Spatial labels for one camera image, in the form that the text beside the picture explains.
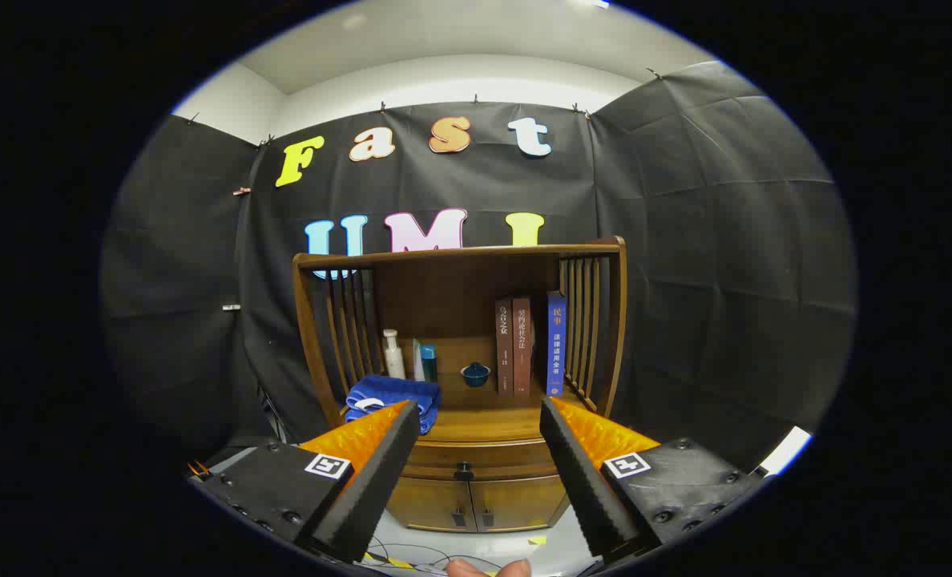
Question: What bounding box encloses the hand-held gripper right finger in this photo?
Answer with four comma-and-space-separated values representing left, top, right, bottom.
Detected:
539, 396, 768, 562

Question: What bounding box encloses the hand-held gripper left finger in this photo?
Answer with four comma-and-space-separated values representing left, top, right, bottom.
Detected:
190, 399, 421, 564

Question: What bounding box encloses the wooden drawer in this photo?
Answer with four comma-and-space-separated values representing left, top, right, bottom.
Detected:
400, 439, 563, 482

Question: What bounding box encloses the wooden cabinet door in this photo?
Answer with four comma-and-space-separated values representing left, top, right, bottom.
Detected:
386, 478, 477, 532
474, 474, 571, 531

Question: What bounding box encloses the wooden countertop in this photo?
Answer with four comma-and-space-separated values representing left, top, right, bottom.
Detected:
340, 381, 605, 444

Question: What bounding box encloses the wooden cabinet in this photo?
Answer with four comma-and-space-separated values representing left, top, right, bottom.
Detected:
292, 236, 627, 534

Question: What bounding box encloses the folded blue towel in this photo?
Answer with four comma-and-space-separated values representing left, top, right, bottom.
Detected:
344, 374, 442, 435

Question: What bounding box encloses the white pump bottle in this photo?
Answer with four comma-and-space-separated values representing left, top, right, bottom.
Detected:
382, 329, 406, 380

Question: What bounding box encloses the blue book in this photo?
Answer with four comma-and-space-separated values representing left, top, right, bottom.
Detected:
546, 290, 567, 397

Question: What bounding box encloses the reddish brown book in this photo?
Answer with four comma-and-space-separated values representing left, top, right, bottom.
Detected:
513, 296, 534, 399

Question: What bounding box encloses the dark brown book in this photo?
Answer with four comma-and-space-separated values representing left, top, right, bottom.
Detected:
495, 298, 515, 397

